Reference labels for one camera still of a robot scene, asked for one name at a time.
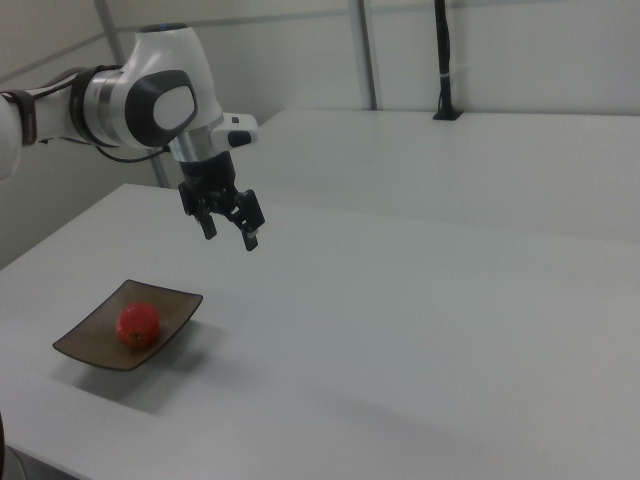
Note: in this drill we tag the brown square ceramic plate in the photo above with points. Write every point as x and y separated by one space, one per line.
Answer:
100 335

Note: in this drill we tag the red apple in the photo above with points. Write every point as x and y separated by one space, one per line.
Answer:
138 325

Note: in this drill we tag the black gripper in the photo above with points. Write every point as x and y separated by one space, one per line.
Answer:
212 187

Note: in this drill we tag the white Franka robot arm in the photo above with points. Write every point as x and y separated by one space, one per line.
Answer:
160 107

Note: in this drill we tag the grey metal wall post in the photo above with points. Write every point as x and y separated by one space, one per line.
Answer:
112 27
367 54

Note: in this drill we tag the black camera stand pole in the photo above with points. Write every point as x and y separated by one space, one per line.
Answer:
444 60

